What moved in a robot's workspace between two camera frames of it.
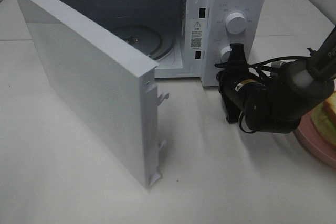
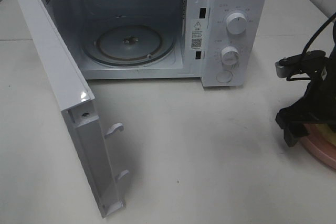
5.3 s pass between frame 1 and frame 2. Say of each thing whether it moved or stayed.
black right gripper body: moved
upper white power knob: stayed
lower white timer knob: stayed
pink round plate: stayed
